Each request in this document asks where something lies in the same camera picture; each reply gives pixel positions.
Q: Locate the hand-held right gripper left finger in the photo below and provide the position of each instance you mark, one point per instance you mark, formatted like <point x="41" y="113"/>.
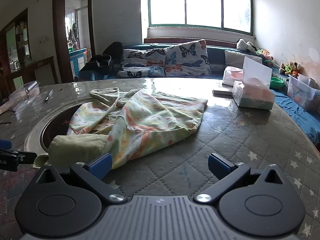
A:
<point x="101" y="166"/>

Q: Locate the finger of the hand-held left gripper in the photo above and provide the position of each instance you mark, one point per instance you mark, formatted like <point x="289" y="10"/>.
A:
<point x="5" y="145"/>
<point x="22" y="157"/>

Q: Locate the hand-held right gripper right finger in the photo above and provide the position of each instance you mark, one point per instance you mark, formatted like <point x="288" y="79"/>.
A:
<point x="220" y="166"/>

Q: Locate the pastel printed green garment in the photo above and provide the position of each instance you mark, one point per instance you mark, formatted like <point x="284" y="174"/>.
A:
<point x="150" y="120"/>

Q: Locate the grey quilted star table cover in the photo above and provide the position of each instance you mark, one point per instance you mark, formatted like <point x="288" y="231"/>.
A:
<point x="237" y="140"/>

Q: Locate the round metal-rimmed table hotplate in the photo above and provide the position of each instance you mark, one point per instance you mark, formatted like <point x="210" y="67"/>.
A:
<point x="53" y="130"/>

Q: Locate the clear plastic box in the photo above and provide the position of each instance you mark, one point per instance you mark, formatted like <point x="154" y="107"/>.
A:
<point x="25" y="92"/>

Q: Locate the black and white pen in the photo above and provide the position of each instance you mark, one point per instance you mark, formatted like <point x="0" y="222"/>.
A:
<point x="48" y="95"/>

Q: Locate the flat grey book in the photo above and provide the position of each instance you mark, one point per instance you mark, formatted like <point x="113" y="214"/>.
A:
<point x="222" y="91"/>

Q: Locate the low dark wooden sideboard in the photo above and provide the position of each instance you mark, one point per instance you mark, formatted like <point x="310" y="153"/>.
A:
<point x="42" y="71"/>

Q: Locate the dark wooden display cabinet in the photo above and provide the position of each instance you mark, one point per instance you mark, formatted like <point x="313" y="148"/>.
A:
<point x="17" y="45"/>

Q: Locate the green bowl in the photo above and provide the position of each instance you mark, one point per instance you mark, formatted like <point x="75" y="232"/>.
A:
<point x="277" y="82"/>

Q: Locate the white paper sheet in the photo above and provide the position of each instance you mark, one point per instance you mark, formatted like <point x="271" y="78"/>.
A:
<point x="257" y="70"/>

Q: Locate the black clothing pile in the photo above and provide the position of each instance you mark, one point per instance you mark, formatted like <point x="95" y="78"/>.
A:
<point x="98" y="62"/>

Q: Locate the blue and white cabinet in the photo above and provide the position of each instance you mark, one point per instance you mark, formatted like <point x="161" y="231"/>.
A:
<point x="76" y="61"/>

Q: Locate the clear bear print storage box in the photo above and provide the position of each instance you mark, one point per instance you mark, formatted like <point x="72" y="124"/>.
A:
<point x="301" y="93"/>

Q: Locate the plain white pillow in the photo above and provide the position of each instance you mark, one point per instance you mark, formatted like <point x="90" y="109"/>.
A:
<point x="237" y="57"/>

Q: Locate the butterfly print pillow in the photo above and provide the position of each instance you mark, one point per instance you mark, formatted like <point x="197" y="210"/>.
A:
<point x="140" y="62"/>
<point x="187" y="57"/>

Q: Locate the black backpack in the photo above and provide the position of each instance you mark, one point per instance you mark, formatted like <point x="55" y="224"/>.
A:
<point x="115" y="52"/>

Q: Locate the orange and green plush toy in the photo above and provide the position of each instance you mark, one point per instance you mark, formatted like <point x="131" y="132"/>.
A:
<point x="265" y="54"/>

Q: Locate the brown and green plush toy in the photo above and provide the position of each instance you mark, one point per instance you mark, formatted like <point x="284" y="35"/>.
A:
<point x="290" y="68"/>

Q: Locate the white and black plush toy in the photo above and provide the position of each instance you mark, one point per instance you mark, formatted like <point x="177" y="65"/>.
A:
<point x="243" y="44"/>

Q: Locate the green framed window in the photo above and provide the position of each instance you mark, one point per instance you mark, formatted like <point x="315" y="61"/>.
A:
<point x="200" y="5"/>

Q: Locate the dark wooden door frame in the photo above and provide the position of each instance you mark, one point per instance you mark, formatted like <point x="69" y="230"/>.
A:
<point x="58" y="35"/>

